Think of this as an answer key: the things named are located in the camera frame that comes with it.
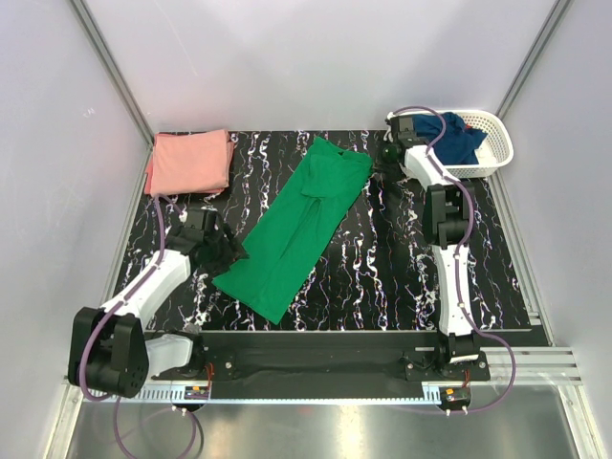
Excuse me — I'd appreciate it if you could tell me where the green t shirt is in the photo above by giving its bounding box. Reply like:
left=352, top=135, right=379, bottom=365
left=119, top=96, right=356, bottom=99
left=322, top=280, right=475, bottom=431
left=213, top=137, right=373, bottom=324

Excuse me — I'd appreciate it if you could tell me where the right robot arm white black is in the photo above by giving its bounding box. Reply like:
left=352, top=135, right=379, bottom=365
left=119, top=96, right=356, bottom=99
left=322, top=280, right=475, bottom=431
left=382, top=106, right=480, bottom=380

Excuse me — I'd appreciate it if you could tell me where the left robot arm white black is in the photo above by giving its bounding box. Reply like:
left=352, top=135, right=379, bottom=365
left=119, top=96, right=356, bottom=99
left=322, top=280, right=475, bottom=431
left=67, top=208, right=247, bottom=402

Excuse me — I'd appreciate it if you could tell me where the blue t shirt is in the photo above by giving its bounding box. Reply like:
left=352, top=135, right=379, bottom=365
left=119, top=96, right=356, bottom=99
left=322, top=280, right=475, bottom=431
left=412, top=112, right=487, bottom=165

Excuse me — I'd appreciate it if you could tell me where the folded pink t shirt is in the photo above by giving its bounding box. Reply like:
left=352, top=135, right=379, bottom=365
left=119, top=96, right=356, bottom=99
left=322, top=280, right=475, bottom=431
left=144, top=130, right=234, bottom=196

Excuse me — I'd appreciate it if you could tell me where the white perforated plastic basket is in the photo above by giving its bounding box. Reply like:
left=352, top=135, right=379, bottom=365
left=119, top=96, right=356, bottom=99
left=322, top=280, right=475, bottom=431
left=384, top=107, right=514, bottom=179

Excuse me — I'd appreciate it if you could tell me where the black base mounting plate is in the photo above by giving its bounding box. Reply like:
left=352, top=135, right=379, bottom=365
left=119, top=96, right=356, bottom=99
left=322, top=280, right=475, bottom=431
left=150, top=329, right=492, bottom=401

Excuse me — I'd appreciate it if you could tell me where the black marble pattern mat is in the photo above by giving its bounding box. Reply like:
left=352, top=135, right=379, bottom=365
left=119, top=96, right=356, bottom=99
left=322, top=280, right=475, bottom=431
left=111, top=131, right=548, bottom=346

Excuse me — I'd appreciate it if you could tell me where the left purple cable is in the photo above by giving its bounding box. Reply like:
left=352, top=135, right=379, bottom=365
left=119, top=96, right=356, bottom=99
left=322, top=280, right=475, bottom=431
left=77, top=194, right=207, bottom=458

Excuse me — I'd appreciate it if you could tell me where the white slotted cable duct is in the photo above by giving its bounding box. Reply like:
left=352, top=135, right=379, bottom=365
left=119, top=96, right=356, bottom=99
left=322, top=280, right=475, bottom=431
left=83, top=385, right=444, bottom=405

